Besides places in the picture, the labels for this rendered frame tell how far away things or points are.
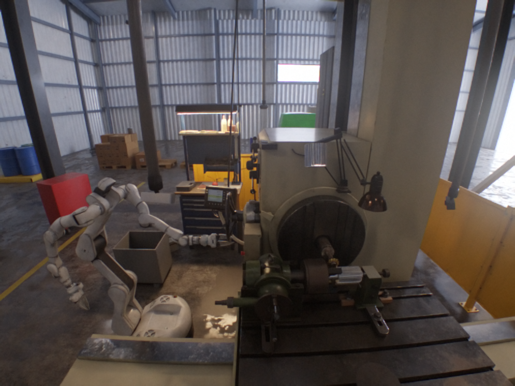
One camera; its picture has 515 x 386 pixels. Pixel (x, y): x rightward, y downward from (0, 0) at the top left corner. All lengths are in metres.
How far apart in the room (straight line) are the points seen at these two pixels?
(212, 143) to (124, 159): 5.90
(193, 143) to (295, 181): 2.44
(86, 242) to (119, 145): 7.26
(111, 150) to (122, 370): 8.17
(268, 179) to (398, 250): 1.10
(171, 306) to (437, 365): 2.03
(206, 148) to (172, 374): 2.84
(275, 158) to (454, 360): 1.36
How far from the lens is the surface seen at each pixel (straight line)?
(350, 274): 1.44
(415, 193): 1.82
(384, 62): 1.56
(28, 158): 9.98
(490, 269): 3.37
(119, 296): 2.25
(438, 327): 1.70
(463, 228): 3.54
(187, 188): 3.39
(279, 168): 1.43
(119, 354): 1.81
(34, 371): 3.08
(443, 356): 1.57
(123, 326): 2.50
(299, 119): 5.56
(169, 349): 1.73
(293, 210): 1.43
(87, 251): 2.11
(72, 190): 5.06
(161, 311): 2.57
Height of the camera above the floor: 2.10
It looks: 21 degrees down
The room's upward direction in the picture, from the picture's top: straight up
